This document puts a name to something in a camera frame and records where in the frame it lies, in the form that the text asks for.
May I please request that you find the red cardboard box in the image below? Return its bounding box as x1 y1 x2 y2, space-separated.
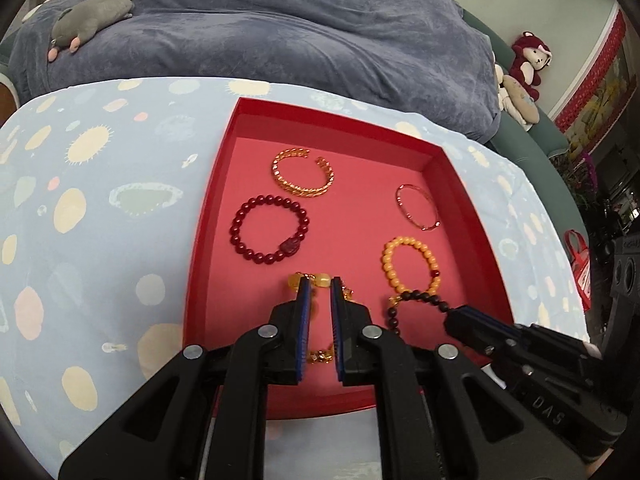
182 97 516 421

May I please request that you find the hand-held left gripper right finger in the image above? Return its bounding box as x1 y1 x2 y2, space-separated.
327 276 588 480

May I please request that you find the grey plush toy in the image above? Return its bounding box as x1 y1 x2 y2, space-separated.
47 0 136 61

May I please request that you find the beige plush toy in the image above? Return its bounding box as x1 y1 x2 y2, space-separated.
495 62 541 132

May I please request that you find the red bag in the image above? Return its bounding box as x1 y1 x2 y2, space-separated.
564 229 593 311

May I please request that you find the red bead bracelet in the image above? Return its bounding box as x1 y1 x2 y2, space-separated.
229 194 311 264

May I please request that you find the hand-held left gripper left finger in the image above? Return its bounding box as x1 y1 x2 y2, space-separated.
57 275 313 480

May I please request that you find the black speaker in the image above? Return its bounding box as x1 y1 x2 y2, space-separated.
607 235 640 321

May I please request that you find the wall poster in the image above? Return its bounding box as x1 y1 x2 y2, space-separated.
555 10 633 156

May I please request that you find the light blue printed bedsheet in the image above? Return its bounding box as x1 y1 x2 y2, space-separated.
0 77 591 480

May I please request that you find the red plush bear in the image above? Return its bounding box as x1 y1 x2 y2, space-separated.
510 31 553 102

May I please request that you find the rose gold bangle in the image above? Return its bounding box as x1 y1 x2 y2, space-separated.
396 184 442 232

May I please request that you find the blue grey blanket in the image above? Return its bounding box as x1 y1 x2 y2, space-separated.
7 0 502 143

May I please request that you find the green sofa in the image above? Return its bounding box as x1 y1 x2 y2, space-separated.
462 7 571 161

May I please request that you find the green yellow bead bracelet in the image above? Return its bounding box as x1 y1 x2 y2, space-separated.
286 271 356 366

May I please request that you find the dark brown bead bracelet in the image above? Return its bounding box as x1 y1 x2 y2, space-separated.
385 289 453 341

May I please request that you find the gold twisted cuff bangle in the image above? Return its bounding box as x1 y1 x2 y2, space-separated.
271 147 336 200

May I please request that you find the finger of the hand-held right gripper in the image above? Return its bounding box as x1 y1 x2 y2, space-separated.
442 311 508 361
452 305 526 335

